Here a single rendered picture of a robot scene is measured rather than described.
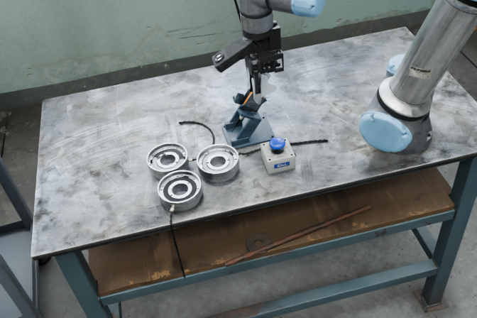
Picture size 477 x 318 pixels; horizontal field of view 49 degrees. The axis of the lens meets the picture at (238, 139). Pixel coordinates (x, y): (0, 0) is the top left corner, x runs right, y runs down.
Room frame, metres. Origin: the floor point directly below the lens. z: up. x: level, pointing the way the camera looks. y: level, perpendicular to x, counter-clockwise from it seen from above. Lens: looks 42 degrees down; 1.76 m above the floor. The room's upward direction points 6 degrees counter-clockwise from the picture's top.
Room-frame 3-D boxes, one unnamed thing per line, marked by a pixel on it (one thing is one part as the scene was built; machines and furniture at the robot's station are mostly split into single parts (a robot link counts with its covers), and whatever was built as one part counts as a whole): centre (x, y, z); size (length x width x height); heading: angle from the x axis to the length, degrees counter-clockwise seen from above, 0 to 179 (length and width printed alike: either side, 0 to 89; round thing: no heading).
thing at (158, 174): (0.96, 0.18, 0.82); 0.10 x 0.10 x 0.04
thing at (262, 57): (1.07, -0.08, 1.06); 0.09 x 0.08 x 0.12; 100
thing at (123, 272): (1.12, -0.05, 0.40); 1.17 x 0.59 x 0.80; 99
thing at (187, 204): (0.86, 0.15, 0.82); 0.10 x 0.10 x 0.04
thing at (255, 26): (1.07, -0.07, 1.14); 0.08 x 0.08 x 0.05
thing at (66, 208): (1.12, -0.05, 0.79); 1.20 x 0.60 x 0.02; 99
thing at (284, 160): (0.94, -0.10, 0.82); 0.08 x 0.07 x 0.05; 99
